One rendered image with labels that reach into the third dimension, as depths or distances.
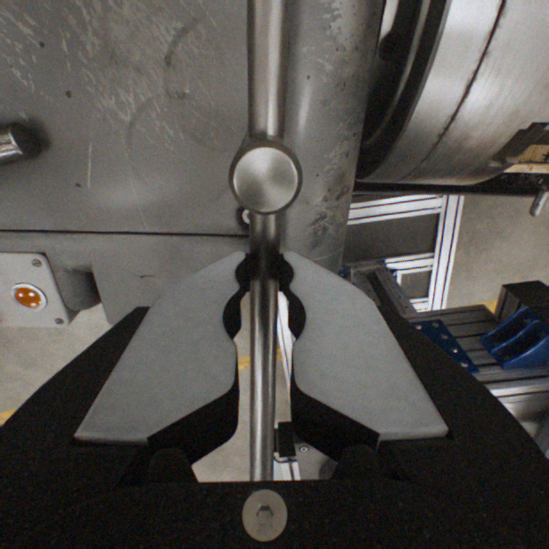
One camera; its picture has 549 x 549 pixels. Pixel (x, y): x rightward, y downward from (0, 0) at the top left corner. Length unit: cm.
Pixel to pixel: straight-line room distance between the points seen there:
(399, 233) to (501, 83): 123
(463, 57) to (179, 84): 19
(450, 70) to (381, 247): 126
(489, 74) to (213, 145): 20
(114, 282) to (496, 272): 202
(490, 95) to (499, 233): 173
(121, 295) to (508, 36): 34
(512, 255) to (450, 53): 189
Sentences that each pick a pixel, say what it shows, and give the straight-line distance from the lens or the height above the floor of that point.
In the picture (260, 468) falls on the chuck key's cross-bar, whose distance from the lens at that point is 18.
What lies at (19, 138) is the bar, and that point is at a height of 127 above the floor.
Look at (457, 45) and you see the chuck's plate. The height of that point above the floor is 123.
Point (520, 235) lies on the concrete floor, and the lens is 209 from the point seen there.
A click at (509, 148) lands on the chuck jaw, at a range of 37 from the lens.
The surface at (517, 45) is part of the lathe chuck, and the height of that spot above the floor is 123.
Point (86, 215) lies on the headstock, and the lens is 28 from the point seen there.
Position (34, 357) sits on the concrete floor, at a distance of 254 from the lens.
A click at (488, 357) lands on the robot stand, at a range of 87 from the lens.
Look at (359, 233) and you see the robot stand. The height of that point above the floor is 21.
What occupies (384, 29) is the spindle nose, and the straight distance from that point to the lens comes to 32.
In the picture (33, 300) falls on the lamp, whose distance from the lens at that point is 34.
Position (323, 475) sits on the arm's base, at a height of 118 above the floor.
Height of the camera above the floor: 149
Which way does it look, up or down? 60 degrees down
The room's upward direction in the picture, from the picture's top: 177 degrees clockwise
